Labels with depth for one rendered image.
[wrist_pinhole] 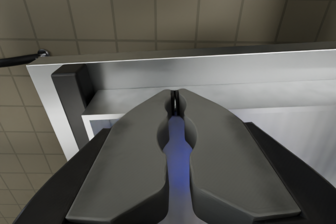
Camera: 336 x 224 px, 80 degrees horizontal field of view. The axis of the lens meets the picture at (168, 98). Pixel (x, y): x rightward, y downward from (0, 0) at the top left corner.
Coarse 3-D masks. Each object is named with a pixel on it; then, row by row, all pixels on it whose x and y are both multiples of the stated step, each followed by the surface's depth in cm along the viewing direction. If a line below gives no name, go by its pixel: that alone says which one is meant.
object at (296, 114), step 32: (96, 96) 15; (128, 96) 15; (224, 96) 14; (256, 96) 14; (288, 96) 14; (320, 96) 14; (96, 128) 14; (288, 128) 18; (320, 128) 18; (320, 160) 20
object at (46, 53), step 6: (30, 54) 99; (36, 54) 99; (42, 54) 103; (48, 54) 105; (0, 60) 95; (6, 60) 95; (12, 60) 96; (18, 60) 96; (24, 60) 97; (30, 60) 98; (0, 66) 96; (6, 66) 97
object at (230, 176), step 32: (192, 96) 11; (192, 128) 9; (224, 128) 8; (192, 160) 7; (224, 160) 7; (256, 160) 7; (192, 192) 7; (224, 192) 6; (256, 192) 6; (288, 192) 6
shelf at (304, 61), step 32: (32, 64) 15; (96, 64) 15; (128, 64) 15; (160, 64) 15; (192, 64) 15; (224, 64) 15; (256, 64) 15; (288, 64) 15; (320, 64) 15; (64, 128) 18
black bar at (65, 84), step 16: (64, 64) 15; (80, 64) 14; (64, 80) 14; (80, 80) 14; (64, 96) 14; (80, 96) 14; (64, 112) 15; (80, 112) 15; (80, 128) 16; (80, 144) 16
